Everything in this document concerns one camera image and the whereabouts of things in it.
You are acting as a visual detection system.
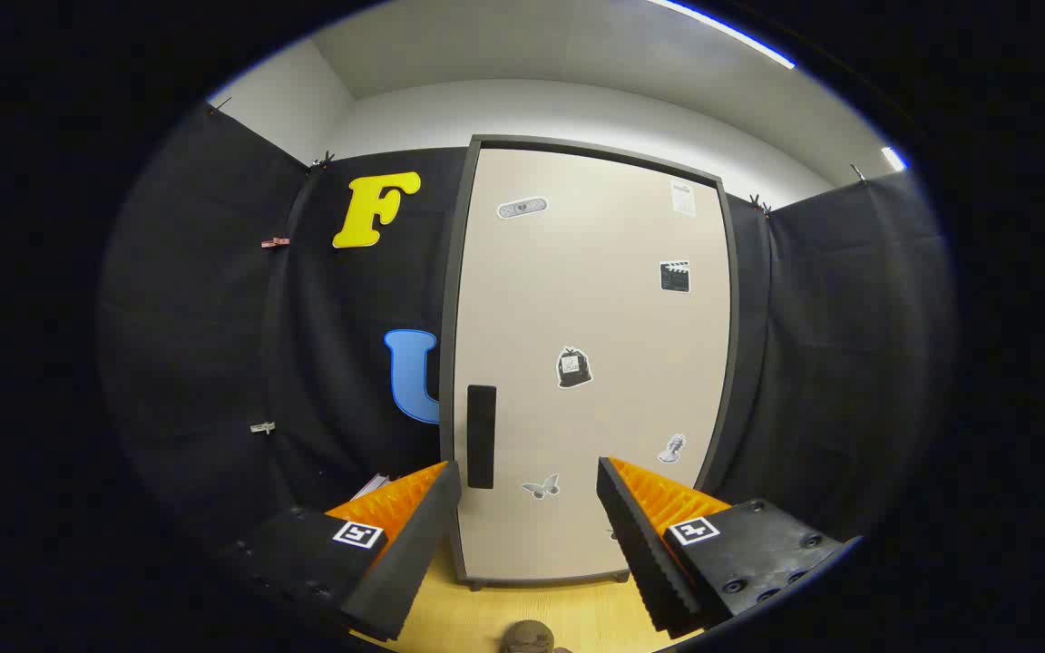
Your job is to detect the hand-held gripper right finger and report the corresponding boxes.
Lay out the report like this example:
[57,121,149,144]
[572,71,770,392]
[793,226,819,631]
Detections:
[596,456,861,638]

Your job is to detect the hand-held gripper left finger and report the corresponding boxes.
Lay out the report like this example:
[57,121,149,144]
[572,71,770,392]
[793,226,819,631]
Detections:
[219,460,463,643]

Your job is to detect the brown fuzzy shoe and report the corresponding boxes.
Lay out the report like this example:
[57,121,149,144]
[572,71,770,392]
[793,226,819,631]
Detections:
[498,619,573,653]

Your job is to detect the black door handle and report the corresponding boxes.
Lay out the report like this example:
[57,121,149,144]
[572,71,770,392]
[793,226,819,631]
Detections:
[467,385,497,490]

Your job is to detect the grey shoe cabinet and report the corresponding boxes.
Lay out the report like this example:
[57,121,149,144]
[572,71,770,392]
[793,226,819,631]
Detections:
[439,134,741,592]

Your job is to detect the black backdrop cloth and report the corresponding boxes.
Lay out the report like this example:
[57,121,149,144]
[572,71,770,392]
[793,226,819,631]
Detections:
[96,100,957,563]

